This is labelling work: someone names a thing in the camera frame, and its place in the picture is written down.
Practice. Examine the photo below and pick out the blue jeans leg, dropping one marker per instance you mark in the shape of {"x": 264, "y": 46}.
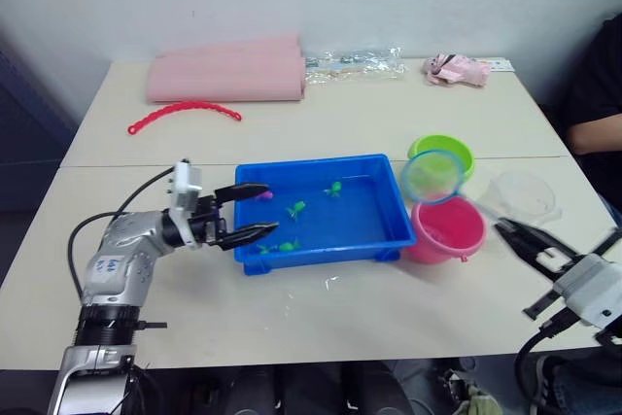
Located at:
{"x": 590, "y": 383}

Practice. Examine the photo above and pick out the black shoe with white stripes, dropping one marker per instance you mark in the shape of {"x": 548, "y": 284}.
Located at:
{"x": 548, "y": 381}

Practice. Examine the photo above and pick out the crumpled pink packaging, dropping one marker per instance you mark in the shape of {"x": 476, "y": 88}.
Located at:
{"x": 454, "y": 70}

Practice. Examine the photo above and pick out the blue rimmed fishing net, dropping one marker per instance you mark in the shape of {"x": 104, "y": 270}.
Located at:
{"x": 454, "y": 160}

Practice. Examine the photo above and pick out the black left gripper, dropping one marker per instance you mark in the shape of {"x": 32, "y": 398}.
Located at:
{"x": 206, "y": 224}

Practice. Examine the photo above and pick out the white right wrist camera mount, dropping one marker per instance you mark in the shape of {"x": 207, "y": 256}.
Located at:
{"x": 593, "y": 288}

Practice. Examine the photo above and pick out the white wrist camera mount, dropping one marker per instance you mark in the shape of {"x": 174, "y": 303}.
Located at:
{"x": 186, "y": 186}
{"x": 593, "y": 288}

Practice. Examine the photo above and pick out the green plastic bucket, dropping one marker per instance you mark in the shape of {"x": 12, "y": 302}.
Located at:
{"x": 459, "y": 150}

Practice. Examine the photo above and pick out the person's forearm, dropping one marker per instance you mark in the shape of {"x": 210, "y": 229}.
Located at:
{"x": 595, "y": 135}

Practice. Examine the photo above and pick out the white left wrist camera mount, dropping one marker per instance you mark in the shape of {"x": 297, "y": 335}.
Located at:
{"x": 186, "y": 186}

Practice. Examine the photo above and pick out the person in black shirt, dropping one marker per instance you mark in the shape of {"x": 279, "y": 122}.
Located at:
{"x": 600, "y": 75}

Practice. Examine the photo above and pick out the pink folded mat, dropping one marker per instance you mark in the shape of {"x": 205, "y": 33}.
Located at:
{"x": 226, "y": 75}

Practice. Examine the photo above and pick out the green toy fish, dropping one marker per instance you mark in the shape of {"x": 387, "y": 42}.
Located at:
{"x": 296, "y": 210}
{"x": 290, "y": 246}
{"x": 335, "y": 189}

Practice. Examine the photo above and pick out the red wavy plastic strip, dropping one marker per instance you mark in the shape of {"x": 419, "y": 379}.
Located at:
{"x": 187, "y": 109}

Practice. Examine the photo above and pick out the clear plastic bag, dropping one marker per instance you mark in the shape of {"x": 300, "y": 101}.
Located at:
{"x": 355, "y": 65}

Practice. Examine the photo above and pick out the pink plastic bucket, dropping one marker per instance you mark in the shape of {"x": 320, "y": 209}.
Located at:
{"x": 452, "y": 235}

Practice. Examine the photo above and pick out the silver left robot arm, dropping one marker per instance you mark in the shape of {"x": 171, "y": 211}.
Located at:
{"x": 114, "y": 259}

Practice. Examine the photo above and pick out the blue plastic tub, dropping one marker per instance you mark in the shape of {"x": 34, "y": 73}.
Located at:
{"x": 321, "y": 220}

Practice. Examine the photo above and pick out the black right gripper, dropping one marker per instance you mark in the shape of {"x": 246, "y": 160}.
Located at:
{"x": 540, "y": 305}

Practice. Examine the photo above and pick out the clear plastic cup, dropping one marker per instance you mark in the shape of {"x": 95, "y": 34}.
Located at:
{"x": 527, "y": 191}

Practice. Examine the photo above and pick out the white printed card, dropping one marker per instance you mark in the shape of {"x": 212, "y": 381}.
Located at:
{"x": 500, "y": 65}

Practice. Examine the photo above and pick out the pink toy fish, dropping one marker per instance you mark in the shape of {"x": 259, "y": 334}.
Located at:
{"x": 265, "y": 197}

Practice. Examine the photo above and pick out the khaki and black object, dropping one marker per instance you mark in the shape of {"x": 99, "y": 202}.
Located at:
{"x": 473, "y": 398}

